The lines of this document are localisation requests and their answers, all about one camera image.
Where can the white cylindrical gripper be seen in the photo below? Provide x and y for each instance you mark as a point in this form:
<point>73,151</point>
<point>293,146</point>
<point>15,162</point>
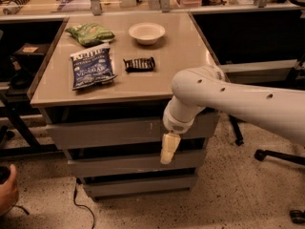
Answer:
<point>175,123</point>

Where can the grey top drawer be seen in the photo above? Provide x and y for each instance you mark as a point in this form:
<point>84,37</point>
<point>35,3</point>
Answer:
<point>106,132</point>

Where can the grey drawer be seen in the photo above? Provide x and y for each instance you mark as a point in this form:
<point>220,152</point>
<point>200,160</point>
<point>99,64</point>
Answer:
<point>139,186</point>
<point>119,165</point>
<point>106,132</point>

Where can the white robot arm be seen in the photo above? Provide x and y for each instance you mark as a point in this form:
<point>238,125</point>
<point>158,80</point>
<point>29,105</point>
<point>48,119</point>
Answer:
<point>279,111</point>

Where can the grey middle drawer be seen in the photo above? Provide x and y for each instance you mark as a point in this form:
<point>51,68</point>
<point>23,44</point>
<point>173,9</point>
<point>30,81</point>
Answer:
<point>119,165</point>

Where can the grey drawer cabinet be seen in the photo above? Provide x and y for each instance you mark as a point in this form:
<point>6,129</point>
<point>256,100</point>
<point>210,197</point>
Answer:
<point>130,95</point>

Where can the grey bottom drawer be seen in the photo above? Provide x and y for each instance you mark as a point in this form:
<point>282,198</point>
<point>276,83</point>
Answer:
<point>139,186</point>

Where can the person's hand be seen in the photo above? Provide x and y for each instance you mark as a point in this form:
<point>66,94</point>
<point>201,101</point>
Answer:
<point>9,192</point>

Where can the black striped snack bar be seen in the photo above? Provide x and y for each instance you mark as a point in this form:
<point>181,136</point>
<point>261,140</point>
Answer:
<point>139,65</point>

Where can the black office chair base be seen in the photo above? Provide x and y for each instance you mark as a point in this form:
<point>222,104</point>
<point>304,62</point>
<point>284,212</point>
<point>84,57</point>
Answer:
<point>262,154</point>

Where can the blue Kettle chips bag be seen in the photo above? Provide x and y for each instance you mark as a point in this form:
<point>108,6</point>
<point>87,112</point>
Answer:
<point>92,65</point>

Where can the white paper bowl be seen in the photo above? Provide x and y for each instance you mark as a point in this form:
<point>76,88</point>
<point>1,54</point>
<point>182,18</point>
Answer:
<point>146,33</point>

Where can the green chips bag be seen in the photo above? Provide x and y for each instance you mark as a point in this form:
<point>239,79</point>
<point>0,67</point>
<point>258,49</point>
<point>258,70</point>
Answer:
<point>90,34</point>

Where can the black caster wheel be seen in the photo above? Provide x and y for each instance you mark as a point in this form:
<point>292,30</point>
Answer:
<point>297,216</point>

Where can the black box with label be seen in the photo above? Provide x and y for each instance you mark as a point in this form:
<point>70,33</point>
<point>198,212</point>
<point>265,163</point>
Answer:
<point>32,51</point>

